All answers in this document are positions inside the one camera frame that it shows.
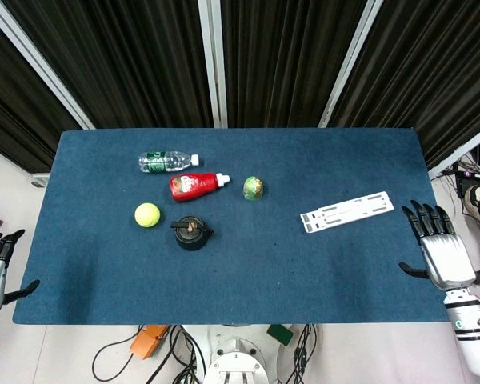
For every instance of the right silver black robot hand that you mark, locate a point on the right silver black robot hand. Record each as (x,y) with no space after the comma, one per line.
(446,256)

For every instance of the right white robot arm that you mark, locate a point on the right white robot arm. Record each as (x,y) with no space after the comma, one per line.
(472,332)

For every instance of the black toy kettle with lid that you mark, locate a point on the black toy kettle with lid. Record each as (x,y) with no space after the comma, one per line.
(190,233)

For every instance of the black white sneaker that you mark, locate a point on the black white sneaker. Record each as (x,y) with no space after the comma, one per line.
(478,208)

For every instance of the white folding stand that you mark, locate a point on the white folding stand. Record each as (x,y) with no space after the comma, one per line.
(346,211)

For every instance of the yellow tennis ball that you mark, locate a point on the yellow tennis ball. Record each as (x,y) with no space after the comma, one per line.
(147,214)

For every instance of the orange control box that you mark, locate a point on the orange control box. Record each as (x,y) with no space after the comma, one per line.
(148,341)

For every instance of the green rectangular block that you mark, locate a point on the green rectangular block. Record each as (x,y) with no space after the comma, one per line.
(280,333)

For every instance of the clear water bottle green label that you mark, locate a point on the clear water bottle green label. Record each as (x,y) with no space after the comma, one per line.
(164,161)

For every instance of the green patterned egg-shaped object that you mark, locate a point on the green patterned egg-shaped object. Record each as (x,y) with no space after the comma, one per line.
(253,188)

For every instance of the blue felt table mat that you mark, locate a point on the blue felt table mat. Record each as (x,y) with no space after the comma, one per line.
(240,276)

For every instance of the red sauce squeeze bottle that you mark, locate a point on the red sauce squeeze bottle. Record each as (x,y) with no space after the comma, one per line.
(194,186)

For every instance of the white robot torso base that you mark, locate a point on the white robot torso base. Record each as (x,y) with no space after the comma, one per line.
(236,360)

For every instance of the black curtain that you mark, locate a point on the black curtain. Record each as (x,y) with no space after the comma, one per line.
(280,56)

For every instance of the white metal frame post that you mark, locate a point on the white metal frame post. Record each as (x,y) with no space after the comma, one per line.
(350,60)
(36,60)
(213,60)

